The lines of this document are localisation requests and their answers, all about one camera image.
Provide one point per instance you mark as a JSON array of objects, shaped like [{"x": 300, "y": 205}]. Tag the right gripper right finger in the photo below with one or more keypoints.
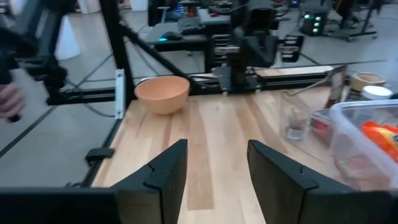
[{"x": 311, "y": 202}]

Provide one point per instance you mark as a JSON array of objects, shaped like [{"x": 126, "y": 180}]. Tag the black computer mouse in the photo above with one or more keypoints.
[{"x": 170, "y": 35}]

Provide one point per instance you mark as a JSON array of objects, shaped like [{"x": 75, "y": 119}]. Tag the clear deep plastic container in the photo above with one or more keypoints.
[{"x": 348, "y": 140}]

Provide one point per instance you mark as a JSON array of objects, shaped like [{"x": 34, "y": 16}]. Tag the person's hand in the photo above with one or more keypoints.
[{"x": 9, "y": 101}]

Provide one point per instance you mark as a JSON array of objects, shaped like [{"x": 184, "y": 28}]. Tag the orange ramen packet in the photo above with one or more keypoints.
[{"x": 381, "y": 137}]

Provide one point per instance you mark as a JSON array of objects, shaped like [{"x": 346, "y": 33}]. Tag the white bracket strip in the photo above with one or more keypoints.
[{"x": 120, "y": 93}]

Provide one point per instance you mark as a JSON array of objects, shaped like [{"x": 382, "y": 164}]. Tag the black rolling stand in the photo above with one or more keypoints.
[{"x": 354, "y": 34}]

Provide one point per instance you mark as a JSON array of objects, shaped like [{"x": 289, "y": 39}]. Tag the black computer green light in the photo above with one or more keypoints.
[{"x": 314, "y": 21}]

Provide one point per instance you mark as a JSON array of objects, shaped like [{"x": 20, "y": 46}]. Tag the black frame clamp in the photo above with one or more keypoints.
[{"x": 99, "y": 154}]

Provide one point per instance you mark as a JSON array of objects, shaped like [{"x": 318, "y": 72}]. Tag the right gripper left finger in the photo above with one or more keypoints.
[{"x": 93, "y": 205}]

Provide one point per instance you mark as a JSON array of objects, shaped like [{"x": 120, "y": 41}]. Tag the black desk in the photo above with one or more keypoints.
[{"x": 186, "y": 39}]

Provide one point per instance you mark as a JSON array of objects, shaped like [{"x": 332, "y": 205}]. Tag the white-lid spice jar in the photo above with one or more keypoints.
[{"x": 376, "y": 92}]

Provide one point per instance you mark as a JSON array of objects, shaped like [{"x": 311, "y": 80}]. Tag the small brown-lid spice jar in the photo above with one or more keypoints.
[{"x": 297, "y": 123}]

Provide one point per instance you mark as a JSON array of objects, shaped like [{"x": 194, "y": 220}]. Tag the black keyboard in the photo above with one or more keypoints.
[{"x": 189, "y": 25}]

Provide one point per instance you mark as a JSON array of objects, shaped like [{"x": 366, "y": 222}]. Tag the brown seasoning packet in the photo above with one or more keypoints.
[{"x": 337, "y": 87}]

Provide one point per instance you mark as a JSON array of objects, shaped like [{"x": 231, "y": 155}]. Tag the orange bowl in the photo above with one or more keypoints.
[{"x": 161, "y": 93}]

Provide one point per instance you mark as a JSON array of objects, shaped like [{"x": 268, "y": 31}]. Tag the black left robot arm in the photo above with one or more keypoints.
[{"x": 239, "y": 62}]

